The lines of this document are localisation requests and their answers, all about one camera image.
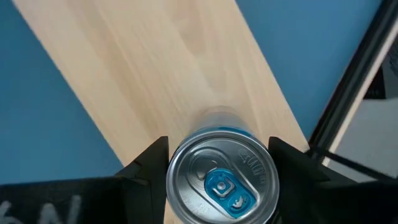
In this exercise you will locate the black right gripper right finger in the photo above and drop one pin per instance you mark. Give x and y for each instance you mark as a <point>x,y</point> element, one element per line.
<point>295,186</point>

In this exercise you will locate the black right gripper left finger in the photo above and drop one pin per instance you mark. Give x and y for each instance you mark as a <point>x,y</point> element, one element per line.
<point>146,186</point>

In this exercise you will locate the silver can blue tab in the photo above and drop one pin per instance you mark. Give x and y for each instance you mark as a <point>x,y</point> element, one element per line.
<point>222,186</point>

